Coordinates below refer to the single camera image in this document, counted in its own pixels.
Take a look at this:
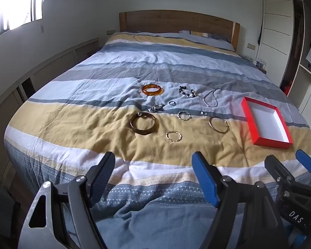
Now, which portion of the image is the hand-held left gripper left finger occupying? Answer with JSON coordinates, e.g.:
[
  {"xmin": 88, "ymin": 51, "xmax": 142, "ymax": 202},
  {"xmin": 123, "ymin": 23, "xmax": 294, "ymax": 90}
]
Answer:
[{"xmin": 20, "ymin": 151, "xmax": 116, "ymax": 249}]

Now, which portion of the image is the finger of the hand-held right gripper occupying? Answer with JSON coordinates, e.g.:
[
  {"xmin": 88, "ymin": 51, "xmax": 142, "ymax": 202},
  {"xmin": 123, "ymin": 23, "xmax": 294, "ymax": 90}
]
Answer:
[
  {"xmin": 295, "ymin": 149, "xmax": 311, "ymax": 187},
  {"xmin": 264, "ymin": 155, "xmax": 298, "ymax": 193}
]

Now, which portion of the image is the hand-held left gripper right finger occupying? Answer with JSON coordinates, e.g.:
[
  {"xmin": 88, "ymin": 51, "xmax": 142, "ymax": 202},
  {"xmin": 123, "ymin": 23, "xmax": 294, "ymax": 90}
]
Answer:
[{"xmin": 191, "ymin": 151, "xmax": 284, "ymax": 249}]

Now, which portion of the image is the red cardboard box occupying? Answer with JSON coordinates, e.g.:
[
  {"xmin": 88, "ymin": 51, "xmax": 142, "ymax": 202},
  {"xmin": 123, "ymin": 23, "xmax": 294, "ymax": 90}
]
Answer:
[{"xmin": 241, "ymin": 96, "xmax": 293, "ymax": 149}]

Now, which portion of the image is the silver wristwatch green dial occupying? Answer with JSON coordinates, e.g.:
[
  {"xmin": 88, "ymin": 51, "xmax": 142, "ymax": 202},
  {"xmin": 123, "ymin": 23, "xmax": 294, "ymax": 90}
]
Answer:
[{"xmin": 148, "ymin": 103, "xmax": 165, "ymax": 113}]

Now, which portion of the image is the thin gold bangle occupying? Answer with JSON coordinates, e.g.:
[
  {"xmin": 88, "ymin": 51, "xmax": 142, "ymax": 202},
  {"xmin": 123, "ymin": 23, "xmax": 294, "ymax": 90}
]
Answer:
[{"xmin": 209, "ymin": 116, "xmax": 230, "ymax": 134}]

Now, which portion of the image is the dark brown bangle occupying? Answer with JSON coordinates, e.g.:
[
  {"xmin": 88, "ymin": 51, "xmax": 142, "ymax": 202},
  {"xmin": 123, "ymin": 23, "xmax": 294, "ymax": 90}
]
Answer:
[{"xmin": 130, "ymin": 111, "xmax": 159, "ymax": 136}]

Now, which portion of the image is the amber bangle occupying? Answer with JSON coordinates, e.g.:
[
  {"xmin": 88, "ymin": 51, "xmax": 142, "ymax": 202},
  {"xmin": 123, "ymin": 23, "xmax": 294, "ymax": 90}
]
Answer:
[{"xmin": 141, "ymin": 83, "xmax": 164, "ymax": 97}]

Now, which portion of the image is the nightstand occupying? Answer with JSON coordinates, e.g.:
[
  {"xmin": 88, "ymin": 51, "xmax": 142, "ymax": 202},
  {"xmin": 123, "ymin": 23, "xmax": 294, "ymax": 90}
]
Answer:
[{"xmin": 249, "ymin": 57, "xmax": 268, "ymax": 75}]

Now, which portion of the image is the bed with striped duvet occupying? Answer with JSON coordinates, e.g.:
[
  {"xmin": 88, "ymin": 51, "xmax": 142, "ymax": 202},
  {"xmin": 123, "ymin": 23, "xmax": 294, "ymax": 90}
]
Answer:
[{"xmin": 4, "ymin": 31, "xmax": 311, "ymax": 249}]

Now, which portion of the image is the white wardrobe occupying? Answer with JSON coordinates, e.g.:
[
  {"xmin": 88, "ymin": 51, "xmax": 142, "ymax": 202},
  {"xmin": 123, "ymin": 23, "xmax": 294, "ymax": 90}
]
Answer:
[{"xmin": 255, "ymin": 0, "xmax": 311, "ymax": 115}]

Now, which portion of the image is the grey pillow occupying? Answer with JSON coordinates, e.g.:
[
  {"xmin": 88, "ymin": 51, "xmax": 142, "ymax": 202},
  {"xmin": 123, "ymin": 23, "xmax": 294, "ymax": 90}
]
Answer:
[{"xmin": 179, "ymin": 30, "xmax": 235, "ymax": 51}]

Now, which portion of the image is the wooden headboard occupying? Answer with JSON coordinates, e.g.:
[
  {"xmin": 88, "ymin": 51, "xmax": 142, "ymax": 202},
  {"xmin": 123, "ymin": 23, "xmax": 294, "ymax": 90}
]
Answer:
[{"xmin": 119, "ymin": 10, "xmax": 241, "ymax": 52}]

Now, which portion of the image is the window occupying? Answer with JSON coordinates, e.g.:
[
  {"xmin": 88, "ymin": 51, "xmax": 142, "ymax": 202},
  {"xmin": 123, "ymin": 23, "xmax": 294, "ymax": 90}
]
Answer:
[{"xmin": 0, "ymin": 0, "xmax": 60, "ymax": 40}]

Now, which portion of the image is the gold wavy bracelet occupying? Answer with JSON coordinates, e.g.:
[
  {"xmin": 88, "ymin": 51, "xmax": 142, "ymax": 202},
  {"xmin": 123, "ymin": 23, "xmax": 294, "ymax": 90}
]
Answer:
[{"xmin": 165, "ymin": 131, "xmax": 183, "ymax": 143}]

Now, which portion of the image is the silver twisted bracelet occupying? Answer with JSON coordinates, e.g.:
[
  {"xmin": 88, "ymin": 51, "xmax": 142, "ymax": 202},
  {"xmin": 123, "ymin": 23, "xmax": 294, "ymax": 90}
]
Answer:
[{"xmin": 177, "ymin": 111, "xmax": 193, "ymax": 121}]

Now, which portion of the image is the silver chain necklace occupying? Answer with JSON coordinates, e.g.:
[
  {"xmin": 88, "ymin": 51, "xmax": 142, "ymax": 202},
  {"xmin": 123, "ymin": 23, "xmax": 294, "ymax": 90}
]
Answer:
[{"xmin": 203, "ymin": 88, "xmax": 221, "ymax": 107}]

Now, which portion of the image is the brown beaded bracelet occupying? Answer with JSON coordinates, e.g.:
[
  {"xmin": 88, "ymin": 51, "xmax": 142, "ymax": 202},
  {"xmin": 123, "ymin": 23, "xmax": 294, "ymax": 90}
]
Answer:
[{"xmin": 178, "ymin": 85, "xmax": 198, "ymax": 98}]

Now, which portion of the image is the low wall cabinet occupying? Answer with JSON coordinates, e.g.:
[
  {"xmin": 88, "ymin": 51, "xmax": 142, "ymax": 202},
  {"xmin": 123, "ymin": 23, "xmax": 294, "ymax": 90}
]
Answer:
[{"xmin": 0, "ymin": 38, "xmax": 100, "ymax": 126}]

